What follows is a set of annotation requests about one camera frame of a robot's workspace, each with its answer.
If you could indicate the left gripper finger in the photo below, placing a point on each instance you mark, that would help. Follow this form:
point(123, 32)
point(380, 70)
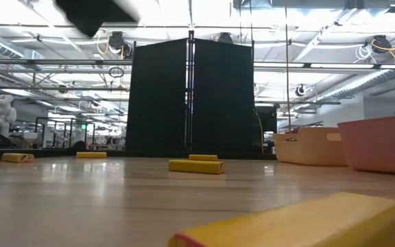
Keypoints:
point(87, 17)

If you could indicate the yellow wooden block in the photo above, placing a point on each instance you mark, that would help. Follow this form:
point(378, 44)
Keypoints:
point(303, 223)
point(91, 154)
point(202, 157)
point(17, 158)
point(195, 166)

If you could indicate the black metal rack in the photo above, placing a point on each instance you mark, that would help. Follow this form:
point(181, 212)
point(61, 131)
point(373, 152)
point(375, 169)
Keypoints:
point(63, 118)

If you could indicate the black folding partition screen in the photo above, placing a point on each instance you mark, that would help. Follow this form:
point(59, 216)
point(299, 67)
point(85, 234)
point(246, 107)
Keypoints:
point(158, 96)

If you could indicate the white humanoid robot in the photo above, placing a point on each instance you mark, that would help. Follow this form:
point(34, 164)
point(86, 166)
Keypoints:
point(2, 113)

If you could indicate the yellow plastic bin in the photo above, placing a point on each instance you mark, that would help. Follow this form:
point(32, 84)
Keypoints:
point(310, 147)

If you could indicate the orange plastic bin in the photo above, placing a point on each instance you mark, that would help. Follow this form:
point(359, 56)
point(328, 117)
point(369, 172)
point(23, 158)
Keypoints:
point(382, 144)

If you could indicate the black metal rig frame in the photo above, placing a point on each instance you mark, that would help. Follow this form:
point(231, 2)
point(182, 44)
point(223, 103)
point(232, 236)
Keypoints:
point(142, 154)

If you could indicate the silver ceiling duct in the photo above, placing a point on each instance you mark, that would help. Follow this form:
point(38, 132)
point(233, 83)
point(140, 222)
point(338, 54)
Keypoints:
point(355, 85)

